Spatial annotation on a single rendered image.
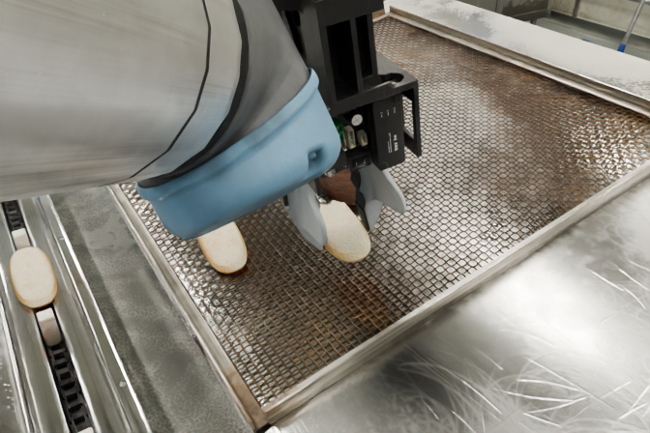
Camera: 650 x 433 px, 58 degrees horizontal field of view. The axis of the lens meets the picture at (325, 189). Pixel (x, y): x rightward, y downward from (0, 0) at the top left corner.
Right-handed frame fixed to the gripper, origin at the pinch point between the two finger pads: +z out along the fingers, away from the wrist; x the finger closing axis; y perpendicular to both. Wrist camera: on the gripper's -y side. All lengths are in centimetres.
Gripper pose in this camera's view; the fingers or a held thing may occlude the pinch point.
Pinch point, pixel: (339, 218)
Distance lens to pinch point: 45.6
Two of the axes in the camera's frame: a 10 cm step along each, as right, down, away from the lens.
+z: 1.4, 7.9, 6.0
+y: 4.0, 5.1, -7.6
